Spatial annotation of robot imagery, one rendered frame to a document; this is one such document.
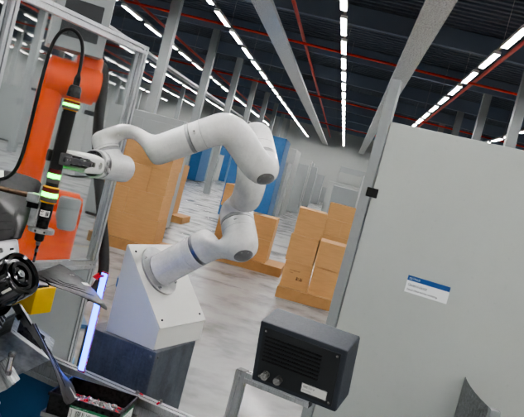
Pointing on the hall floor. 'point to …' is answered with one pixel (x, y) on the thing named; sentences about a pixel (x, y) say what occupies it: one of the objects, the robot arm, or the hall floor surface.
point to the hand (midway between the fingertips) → (58, 157)
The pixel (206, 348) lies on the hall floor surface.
